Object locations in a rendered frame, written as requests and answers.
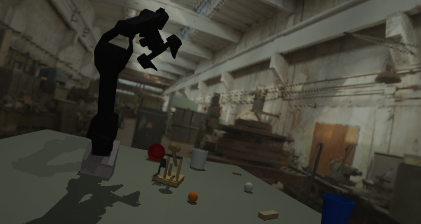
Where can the tan rectangular block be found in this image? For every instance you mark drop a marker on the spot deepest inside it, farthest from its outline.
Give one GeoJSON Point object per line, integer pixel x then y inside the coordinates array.
{"type": "Point", "coordinates": [268, 214]}

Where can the brown ball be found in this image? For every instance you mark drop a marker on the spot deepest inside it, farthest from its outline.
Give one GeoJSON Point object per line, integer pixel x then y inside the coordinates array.
{"type": "Point", "coordinates": [192, 197]}

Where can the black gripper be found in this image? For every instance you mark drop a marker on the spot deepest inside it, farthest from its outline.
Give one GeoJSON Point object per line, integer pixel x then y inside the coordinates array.
{"type": "Point", "coordinates": [173, 42]}

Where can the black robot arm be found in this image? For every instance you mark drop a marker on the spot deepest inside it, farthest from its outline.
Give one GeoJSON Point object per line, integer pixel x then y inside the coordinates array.
{"type": "Point", "coordinates": [110, 60]}

